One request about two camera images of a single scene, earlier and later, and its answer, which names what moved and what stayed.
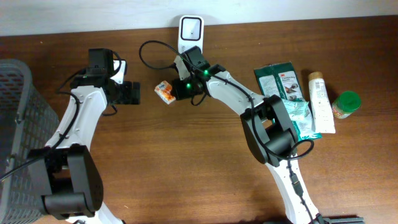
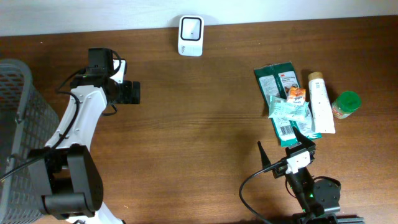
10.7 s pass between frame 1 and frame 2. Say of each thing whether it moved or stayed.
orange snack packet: moved
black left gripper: stayed
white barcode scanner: stayed
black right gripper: moved
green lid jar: stayed
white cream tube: stayed
